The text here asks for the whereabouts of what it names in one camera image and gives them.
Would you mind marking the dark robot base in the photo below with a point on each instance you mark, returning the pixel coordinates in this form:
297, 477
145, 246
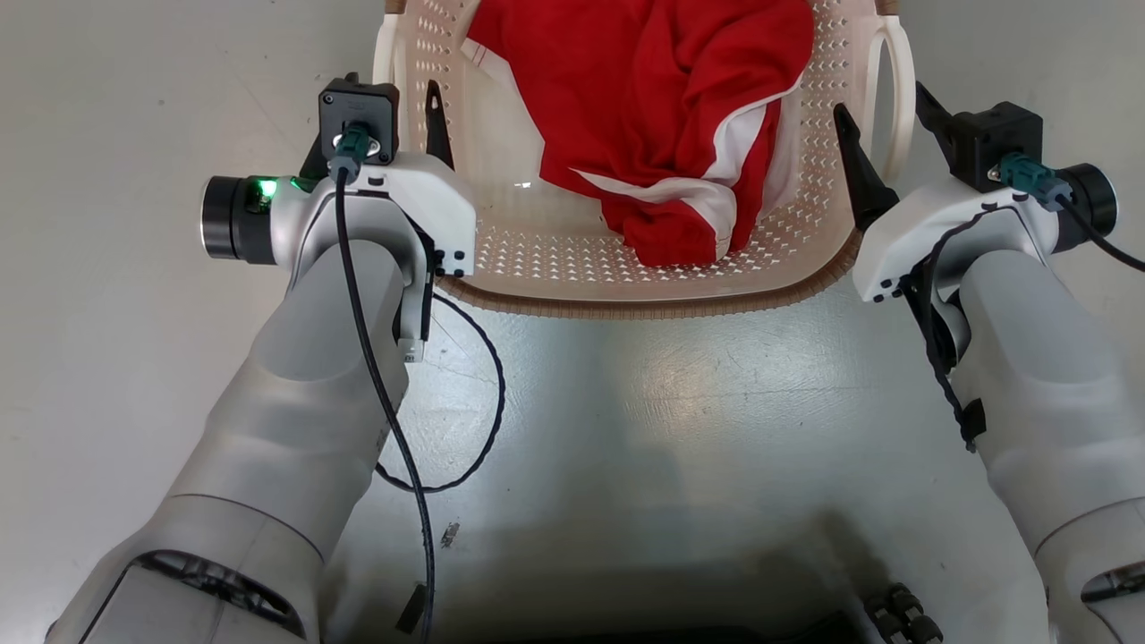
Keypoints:
680, 631

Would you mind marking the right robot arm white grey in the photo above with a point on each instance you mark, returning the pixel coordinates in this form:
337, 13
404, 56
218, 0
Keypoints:
1047, 376

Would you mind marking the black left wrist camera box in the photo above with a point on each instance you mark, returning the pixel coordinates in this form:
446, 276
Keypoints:
358, 112

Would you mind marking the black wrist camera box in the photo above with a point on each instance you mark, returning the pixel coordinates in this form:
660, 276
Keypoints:
358, 112
997, 143

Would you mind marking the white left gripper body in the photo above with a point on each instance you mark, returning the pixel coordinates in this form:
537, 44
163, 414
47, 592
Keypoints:
438, 206

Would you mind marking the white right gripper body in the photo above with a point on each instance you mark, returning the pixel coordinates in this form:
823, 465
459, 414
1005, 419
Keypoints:
930, 224

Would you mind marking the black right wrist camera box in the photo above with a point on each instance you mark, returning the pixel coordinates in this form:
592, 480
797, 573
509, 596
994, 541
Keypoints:
997, 143

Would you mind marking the red garment with white trim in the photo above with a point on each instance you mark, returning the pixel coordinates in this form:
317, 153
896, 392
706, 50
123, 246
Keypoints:
644, 98

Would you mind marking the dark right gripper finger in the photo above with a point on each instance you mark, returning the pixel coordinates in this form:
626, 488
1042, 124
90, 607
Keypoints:
933, 121
860, 174

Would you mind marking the black connector plugs on base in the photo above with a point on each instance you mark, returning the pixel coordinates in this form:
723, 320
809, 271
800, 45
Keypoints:
903, 615

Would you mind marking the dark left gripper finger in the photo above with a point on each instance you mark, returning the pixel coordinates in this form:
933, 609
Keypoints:
315, 156
437, 125

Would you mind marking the beige plastic laundry basket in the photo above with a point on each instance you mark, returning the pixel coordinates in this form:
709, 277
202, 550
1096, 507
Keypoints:
572, 268

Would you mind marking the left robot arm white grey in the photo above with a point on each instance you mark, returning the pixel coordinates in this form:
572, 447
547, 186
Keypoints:
304, 402

